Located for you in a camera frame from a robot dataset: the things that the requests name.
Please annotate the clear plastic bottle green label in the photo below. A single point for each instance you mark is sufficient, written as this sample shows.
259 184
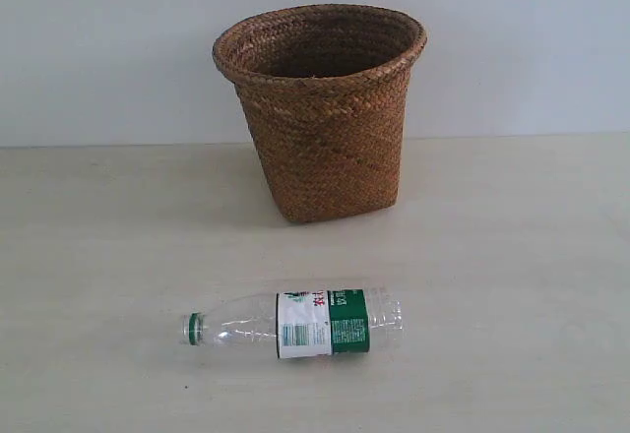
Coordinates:
301 324

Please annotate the brown woven wicker basket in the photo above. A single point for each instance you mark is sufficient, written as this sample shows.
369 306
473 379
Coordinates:
324 92

